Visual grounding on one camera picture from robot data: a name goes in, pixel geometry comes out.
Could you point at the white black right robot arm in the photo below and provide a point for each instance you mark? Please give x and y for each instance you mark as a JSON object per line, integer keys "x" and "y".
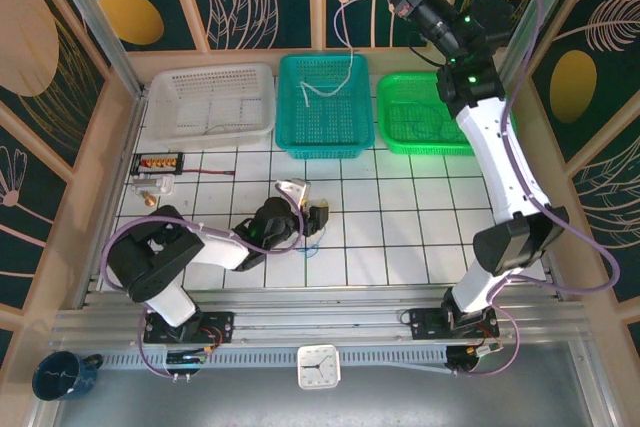
{"x": 495, "y": 157}

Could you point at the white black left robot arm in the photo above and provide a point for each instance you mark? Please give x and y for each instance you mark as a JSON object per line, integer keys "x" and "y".
{"x": 220, "y": 249}

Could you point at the teal plastic basket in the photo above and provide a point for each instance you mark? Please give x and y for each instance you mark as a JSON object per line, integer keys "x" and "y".
{"x": 320, "y": 127}

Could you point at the green plastic basket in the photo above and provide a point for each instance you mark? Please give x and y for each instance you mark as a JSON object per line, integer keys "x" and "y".
{"x": 400, "y": 92}

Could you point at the clear plastic block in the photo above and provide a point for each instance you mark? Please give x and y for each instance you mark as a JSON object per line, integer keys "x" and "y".
{"x": 155, "y": 185}

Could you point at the brass fitting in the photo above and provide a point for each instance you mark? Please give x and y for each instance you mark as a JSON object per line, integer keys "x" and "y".
{"x": 149, "y": 199}

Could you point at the black board with gold plugs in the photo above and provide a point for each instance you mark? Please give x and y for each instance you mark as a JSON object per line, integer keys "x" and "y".
{"x": 157, "y": 163}

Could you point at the white plastic basket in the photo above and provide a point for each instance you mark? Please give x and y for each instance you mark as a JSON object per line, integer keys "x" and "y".
{"x": 200, "y": 112}

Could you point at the white square clock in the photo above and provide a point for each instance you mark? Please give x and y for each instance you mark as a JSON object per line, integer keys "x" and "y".
{"x": 319, "y": 367}

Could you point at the small controller board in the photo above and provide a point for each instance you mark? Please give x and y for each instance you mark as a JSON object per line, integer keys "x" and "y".
{"x": 475, "y": 357}
{"x": 187, "y": 359}

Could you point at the dark blue mug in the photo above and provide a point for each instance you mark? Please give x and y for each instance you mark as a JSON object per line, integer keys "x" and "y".
{"x": 55, "y": 377}

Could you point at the aluminium frame post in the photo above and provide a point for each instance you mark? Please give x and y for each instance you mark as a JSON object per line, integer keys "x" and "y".
{"x": 92, "y": 17}
{"x": 532, "y": 17}

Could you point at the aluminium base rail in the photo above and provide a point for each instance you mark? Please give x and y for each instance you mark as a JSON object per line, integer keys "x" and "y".
{"x": 320, "y": 322}

